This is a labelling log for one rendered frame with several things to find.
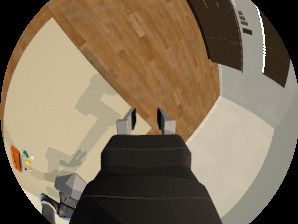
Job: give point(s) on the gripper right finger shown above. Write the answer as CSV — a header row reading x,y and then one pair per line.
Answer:
x,y
166,125

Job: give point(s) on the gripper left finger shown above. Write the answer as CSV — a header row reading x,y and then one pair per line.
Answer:
x,y
127,124

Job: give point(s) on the orange three-compartment bin rack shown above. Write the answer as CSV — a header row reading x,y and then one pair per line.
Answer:
x,y
15,155

